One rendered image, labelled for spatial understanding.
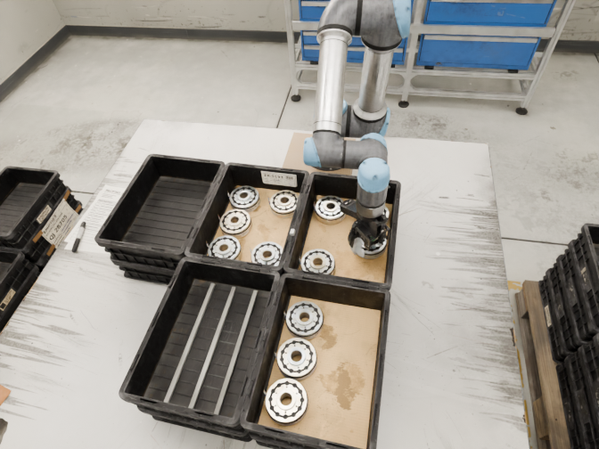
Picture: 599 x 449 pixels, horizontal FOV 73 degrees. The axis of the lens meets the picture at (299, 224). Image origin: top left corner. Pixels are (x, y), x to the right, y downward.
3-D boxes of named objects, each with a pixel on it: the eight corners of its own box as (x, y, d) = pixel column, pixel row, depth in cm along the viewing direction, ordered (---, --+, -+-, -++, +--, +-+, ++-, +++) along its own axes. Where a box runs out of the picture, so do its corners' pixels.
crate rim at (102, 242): (151, 158, 148) (149, 152, 146) (227, 166, 142) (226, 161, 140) (94, 245, 124) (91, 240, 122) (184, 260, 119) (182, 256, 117)
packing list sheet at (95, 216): (101, 184, 170) (101, 183, 170) (151, 190, 166) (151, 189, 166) (59, 248, 151) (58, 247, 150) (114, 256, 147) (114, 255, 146)
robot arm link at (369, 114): (346, 119, 154) (359, -24, 106) (385, 122, 153) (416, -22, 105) (344, 144, 149) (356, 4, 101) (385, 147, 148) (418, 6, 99)
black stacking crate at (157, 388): (193, 277, 126) (183, 257, 117) (284, 292, 121) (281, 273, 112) (135, 410, 103) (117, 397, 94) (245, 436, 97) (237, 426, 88)
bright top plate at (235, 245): (215, 234, 130) (214, 233, 130) (244, 239, 128) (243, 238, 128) (203, 260, 124) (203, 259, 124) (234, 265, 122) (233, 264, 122)
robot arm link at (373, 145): (347, 128, 107) (345, 157, 100) (389, 131, 106) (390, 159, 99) (345, 151, 113) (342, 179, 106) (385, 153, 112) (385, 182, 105)
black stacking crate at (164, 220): (160, 176, 155) (150, 154, 146) (233, 185, 150) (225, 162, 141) (110, 262, 132) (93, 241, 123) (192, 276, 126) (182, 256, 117)
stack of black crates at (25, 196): (55, 221, 234) (5, 165, 199) (102, 227, 229) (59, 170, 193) (13, 281, 210) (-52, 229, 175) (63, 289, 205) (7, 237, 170)
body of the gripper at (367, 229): (367, 253, 113) (371, 227, 104) (348, 233, 118) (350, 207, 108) (389, 240, 115) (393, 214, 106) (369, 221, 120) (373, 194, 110)
